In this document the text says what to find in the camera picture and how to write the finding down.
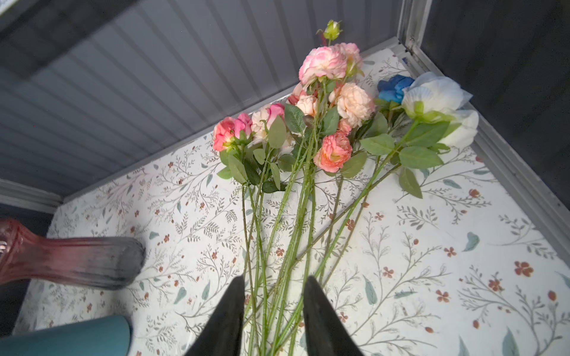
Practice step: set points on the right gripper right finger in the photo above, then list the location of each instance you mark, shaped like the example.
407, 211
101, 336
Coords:
324, 332

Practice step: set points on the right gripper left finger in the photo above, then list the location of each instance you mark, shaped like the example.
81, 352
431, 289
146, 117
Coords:
223, 331

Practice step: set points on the teal ceramic vase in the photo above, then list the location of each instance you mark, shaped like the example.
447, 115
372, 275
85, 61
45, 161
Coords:
105, 336

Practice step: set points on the coral pink rose stem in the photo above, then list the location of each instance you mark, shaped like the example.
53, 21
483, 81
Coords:
225, 133

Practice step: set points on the hot pink rose stem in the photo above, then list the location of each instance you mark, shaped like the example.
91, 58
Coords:
271, 207

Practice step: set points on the cream peach rose stem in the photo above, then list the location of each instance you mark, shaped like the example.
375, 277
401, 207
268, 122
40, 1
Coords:
272, 164

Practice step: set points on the pink ribbed glass vase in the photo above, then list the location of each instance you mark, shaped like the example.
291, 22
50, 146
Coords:
109, 263

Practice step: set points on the pink peony flower bunch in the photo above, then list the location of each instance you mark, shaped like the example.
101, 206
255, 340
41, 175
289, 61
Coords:
309, 134

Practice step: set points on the white blue flower stem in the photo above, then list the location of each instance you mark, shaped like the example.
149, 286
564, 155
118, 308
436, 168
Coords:
410, 124

